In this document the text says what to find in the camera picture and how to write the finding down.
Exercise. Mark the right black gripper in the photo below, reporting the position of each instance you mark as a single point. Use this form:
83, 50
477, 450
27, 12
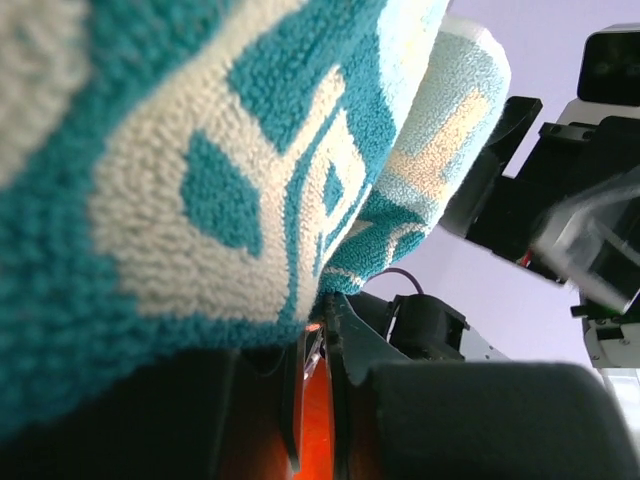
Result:
571, 214

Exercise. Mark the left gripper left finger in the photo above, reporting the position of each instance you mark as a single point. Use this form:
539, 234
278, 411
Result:
261, 423

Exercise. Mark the rabbit print towel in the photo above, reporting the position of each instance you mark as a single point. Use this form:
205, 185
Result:
179, 174

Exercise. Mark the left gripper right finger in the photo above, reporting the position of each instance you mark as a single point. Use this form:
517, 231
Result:
401, 418

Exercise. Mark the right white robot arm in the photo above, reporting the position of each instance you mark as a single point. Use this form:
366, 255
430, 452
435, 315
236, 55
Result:
615, 330

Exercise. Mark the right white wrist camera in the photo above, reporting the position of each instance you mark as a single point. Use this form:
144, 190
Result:
608, 83

